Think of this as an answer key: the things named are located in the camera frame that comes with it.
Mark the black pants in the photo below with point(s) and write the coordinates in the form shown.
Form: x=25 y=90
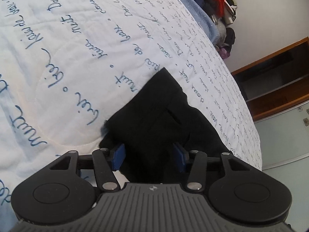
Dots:
x=149 y=126

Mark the wooden door frame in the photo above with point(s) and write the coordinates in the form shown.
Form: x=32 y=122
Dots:
x=276 y=82

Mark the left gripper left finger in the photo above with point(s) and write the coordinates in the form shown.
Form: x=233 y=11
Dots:
x=68 y=187

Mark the pile of clothes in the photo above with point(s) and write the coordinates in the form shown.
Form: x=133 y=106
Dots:
x=223 y=14

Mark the light blue blanket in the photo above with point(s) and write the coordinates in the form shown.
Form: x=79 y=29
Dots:
x=203 y=20

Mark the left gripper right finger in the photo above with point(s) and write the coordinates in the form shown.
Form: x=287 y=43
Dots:
x=234 y=189

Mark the white quilt with blue script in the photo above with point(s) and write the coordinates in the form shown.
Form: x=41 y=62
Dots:
x=68 y=65

